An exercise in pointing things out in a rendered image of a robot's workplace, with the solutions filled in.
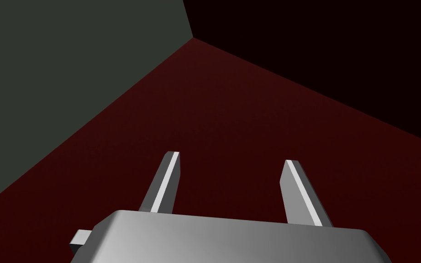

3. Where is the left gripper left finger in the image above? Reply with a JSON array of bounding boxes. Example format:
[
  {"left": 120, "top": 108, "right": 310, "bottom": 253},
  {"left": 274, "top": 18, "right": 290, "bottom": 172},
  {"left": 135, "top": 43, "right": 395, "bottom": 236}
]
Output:
[{"left": 138, "top": 151, "right": 181, "bottom": 215}]

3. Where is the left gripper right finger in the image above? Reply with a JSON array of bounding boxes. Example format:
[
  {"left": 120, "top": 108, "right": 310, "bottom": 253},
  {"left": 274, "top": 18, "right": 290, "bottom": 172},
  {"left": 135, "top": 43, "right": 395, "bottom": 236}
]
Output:
[{"left": 279, "top": 159, "right": 334, "bottom": 228}]

